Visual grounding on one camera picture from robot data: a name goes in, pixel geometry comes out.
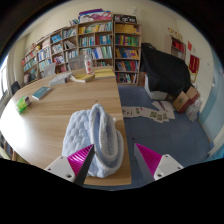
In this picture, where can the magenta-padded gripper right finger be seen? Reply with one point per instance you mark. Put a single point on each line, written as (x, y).
(156, 163)

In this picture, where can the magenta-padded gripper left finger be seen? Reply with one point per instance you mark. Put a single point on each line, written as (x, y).
(63, 166)

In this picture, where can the pale blue knitted towel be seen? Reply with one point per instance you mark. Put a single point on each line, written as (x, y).
(83, 133)

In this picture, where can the paper sheets on floor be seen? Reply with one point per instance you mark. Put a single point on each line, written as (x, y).
(150, 113)

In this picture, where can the clear plastic bag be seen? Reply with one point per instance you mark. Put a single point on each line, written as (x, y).
(193, 111)

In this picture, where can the brown cardboard box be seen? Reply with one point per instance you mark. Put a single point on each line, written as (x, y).
(185, 100)

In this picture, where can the white box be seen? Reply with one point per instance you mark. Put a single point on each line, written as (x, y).
(155, 91)

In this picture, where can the green plastic packet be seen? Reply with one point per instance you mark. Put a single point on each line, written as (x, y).
(23, 104)

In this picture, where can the teal book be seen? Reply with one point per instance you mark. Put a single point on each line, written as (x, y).
(41, 93)

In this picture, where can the yellow book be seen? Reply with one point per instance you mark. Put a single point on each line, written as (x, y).
(82, 77)

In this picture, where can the black cloth cover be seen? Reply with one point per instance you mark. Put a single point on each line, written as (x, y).
(165, 71)

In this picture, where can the dark office chair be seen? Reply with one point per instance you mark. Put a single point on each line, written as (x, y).
(15, 87)

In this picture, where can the grey mesh chair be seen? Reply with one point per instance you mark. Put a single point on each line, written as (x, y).
(49, 70)
(76, 62)

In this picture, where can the yellow folder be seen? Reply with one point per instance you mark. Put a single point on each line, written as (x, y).
(105, 73)

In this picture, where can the clear drink bottle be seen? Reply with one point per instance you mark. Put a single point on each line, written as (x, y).
(88, 65)

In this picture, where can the window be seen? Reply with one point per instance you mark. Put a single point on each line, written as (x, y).
(3, 78)

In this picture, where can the wooden bookshelf unit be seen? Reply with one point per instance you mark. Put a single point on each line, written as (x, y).
(100, 43)

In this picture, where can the red wall hanging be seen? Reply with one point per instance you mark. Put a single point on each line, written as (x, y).
(194, 64)

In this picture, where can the small wooden wall shelf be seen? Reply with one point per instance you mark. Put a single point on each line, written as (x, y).
(176, 46)

